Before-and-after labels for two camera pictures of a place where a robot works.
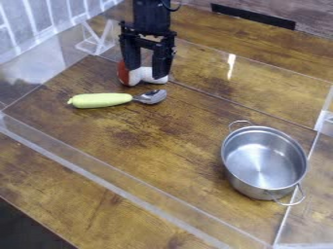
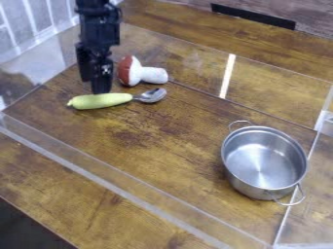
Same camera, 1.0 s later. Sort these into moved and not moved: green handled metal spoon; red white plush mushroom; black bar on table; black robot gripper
Moved: black robot gripper
Not moved: black bar on table; green handled metal spoon; red white plush mushroom
